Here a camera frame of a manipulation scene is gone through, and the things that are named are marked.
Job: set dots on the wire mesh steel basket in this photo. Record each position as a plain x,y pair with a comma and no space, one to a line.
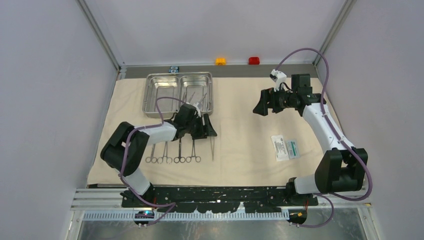
169,105

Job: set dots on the short steel scissors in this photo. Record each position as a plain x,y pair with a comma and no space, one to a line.
179,158

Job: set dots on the small blue owl toy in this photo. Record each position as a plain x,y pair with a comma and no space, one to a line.
173,69

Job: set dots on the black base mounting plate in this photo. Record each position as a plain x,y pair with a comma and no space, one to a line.
219,200

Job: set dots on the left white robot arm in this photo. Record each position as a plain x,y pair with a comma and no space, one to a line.
125,148

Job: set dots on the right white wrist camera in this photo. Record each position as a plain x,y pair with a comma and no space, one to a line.
278,77

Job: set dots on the right steel tray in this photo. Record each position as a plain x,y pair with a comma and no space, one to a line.
200,83

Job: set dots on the red button block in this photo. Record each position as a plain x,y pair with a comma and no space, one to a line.
254,60

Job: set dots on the green white packet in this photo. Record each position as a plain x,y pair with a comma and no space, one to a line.
292,148

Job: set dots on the long steel forceps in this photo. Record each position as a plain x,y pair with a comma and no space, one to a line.
165,158

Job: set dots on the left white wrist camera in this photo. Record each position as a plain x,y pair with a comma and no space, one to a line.
197,107

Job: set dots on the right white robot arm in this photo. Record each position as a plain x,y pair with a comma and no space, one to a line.
341,168

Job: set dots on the beige cloth wrap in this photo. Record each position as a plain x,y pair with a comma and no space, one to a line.
244,153

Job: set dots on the yellow button block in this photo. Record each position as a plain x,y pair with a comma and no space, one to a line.
220,61

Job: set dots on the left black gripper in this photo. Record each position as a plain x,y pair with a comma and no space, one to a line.
208,130

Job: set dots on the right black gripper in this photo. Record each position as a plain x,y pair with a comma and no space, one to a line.
262,108

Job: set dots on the left steel tray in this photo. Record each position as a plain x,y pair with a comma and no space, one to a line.
159,85

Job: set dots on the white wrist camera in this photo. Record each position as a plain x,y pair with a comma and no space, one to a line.
278,77
197,107

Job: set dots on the white sterile pouch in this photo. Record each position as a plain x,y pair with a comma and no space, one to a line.
280,148

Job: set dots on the steel tray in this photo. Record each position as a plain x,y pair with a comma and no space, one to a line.
200,83
159,85

